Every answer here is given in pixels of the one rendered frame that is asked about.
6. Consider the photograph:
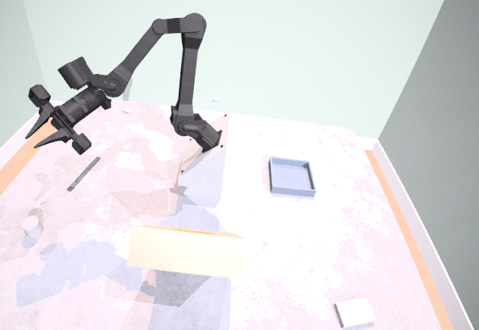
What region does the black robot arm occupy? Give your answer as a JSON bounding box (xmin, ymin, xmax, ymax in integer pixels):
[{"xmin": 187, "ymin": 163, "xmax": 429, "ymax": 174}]
[{"xmin": 58, "ymin": 13, "xmax": 222, "ymax": 153}]

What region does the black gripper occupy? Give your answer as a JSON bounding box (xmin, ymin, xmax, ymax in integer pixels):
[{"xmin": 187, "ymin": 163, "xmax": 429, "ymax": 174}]
[{"xmin": 25, "ymin": 85, "xmax": 91, "ymax": 156}]

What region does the grey flat bar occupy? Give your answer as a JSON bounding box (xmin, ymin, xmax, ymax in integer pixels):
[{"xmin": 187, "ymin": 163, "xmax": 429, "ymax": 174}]
[{"xmin": 67, "ymin": 157, "xmax": 100, "ymax": 192}]

